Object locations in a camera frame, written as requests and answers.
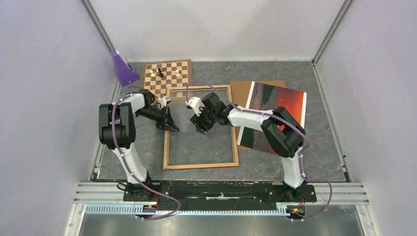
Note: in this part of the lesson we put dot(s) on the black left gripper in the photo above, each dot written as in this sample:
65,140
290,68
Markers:
166,122

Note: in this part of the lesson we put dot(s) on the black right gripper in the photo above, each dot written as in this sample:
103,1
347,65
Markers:
201,125

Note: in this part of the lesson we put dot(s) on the wooden picture frame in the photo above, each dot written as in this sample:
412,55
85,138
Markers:
235,163

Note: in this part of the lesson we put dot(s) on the red sunset photo print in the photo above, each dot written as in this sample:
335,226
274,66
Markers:
267,97

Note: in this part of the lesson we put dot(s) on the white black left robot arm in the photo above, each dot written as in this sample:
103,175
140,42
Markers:
117,131

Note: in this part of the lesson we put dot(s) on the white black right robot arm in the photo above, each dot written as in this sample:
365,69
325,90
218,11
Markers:
283,133

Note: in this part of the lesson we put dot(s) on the brown cardboard backing board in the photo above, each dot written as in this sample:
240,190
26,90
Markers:
240,90

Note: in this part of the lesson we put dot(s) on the wooden chessboard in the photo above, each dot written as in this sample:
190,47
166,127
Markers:
158,85

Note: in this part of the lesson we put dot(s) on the purple wedge stand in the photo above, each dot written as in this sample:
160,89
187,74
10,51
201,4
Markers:
124,71

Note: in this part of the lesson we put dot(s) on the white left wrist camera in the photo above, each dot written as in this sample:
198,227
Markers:
164,101

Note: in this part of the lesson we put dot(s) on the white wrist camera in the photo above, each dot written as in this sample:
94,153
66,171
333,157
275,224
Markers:
164,101
196,105

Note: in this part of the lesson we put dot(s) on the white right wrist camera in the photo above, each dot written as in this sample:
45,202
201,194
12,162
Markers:
196,105

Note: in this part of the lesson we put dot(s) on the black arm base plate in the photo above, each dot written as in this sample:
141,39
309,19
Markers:
269,191

